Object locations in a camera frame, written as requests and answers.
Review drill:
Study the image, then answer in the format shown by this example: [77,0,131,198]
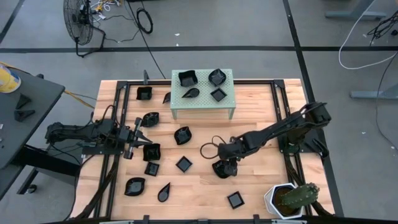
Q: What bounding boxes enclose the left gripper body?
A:
[119,117,143,160]

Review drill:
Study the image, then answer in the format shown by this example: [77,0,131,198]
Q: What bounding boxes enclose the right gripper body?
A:
[217,136,249,161]

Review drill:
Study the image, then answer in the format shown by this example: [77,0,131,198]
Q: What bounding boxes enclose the black wavy round bowl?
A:
[124,177,146,197]
[142,111,160,128]
[211,159,235,180]
[174,126,193,146]

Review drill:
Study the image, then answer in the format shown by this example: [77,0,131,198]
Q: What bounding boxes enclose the black square plate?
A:
[175,155,193,174]
[226,190,245,210]
[144,161,160,177]
[210,87,228,103]

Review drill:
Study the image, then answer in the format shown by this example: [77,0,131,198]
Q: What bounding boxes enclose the black wavy square bowl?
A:
[208,68,227,87]

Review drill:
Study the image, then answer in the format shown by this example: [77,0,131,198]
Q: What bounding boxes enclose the white plant pot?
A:
[263,182,304,220]

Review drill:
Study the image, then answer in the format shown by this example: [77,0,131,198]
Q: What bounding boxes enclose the green perforated metal shelf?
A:
[170,68,236,121]

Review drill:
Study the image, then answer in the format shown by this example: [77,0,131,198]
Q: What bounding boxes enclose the green cactus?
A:
[278,182,320,210]

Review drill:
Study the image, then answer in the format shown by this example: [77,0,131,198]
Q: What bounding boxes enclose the black side table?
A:
[0,67,82,202]

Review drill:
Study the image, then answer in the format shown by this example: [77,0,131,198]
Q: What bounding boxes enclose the black floor fan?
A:
[63,0,107,59]

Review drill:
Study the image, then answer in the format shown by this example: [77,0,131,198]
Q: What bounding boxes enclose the white and yellow tub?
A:
[0,64,22,94]

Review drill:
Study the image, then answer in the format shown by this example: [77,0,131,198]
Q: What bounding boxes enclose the grey desk foot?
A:
[350,82,398,100]
[325,0,388,22]

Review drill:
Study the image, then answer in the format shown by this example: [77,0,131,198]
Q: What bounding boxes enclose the yellow cable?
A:
[63,89,95,110]

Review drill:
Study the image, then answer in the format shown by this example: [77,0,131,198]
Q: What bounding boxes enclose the black aluminium frame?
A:
[70,79,345,224]

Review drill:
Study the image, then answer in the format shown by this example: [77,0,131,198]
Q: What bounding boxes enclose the long black floor cable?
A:
[126,0,167,79]

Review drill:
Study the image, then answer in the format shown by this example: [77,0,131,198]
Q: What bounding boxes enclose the black triangular bracket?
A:
[13,109,36,123]
[15,93,33,110]

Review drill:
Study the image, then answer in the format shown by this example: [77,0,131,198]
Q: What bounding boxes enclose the coiled black cable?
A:
[136,7,154,35]

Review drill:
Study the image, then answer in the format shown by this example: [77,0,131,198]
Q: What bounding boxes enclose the power strip with cables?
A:
[90,0,122,21]

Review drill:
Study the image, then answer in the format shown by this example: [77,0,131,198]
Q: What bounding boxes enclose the white floor cable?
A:
[338,0,398,70]

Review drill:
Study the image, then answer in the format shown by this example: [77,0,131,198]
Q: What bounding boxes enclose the black cable bundle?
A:
[366,9,398,46]

